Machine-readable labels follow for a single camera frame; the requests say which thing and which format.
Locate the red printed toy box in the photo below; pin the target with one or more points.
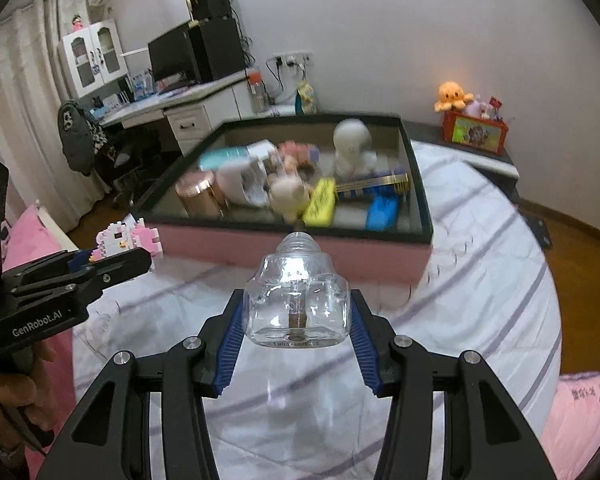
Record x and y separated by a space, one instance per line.
475 132

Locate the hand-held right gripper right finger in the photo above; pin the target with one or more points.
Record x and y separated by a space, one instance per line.
366 355

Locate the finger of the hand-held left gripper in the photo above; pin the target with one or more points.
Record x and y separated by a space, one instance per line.
110 272
40 270

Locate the pink printed pillow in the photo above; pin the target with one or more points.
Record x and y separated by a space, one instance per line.
585 420

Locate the dark green pink storage box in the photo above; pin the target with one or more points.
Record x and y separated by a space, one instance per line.
290 255

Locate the small pink doll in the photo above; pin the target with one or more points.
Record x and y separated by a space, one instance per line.
78 22

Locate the pink plush toy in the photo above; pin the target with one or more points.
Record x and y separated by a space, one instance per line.
472 109

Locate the white desk with drawers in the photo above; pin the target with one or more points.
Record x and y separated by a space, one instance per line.
190 120

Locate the black computer tower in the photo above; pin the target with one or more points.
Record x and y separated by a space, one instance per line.
217 50

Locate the white fluffy ball toy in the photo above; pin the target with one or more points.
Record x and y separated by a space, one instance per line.
289 199

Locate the rose gold cylindrical jar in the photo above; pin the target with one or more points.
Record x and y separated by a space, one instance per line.
200 195

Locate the white printed cup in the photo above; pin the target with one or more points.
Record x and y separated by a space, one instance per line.
242 182

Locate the black office chair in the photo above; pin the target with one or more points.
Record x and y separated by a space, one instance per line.
130 160

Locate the black computer monitor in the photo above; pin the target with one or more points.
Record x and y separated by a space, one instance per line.
170 55

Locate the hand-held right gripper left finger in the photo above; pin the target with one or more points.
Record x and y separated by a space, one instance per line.
227 355

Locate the clear plastic bottle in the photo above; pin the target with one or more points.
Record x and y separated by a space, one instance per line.
297 305

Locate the white wall outlet strip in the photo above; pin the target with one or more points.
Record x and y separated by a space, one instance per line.
292 57

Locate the yellow blue snack bag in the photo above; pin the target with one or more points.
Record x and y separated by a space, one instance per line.
306 97

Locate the gold striped long box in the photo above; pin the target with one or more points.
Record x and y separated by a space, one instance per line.
375 185

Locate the yellow rectangular box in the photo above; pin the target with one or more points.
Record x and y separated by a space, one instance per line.
320 205

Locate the person's left hand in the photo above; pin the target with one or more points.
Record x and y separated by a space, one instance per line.
10 395

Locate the grey patterned jacket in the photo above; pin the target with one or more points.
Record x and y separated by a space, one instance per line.
77 135

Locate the black box speaker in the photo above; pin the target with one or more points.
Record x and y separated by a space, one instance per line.
210 5

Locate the small white box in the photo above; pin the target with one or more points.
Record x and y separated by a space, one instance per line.
260 150

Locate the black white low cabinet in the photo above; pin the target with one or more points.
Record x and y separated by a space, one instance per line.
480 162

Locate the orange octopus plush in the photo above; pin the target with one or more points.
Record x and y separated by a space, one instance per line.
452 97

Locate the white glass door cabinet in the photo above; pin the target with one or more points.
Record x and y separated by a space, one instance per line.
92 60

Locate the clear bottle orange lid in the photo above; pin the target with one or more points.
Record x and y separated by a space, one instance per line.
257 90

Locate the beige curtain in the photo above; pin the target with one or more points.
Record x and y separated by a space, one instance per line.
25 100

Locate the black floor scale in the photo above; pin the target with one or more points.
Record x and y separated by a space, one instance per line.
539 232

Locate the teal flat box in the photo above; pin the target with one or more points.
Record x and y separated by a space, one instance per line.
222 159

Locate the blue rectangular block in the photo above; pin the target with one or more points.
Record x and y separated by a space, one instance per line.
382 212

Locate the white pink block unicorn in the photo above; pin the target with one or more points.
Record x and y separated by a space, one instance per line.
125 237

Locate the white astronaut figure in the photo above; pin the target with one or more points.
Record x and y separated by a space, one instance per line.
352 145

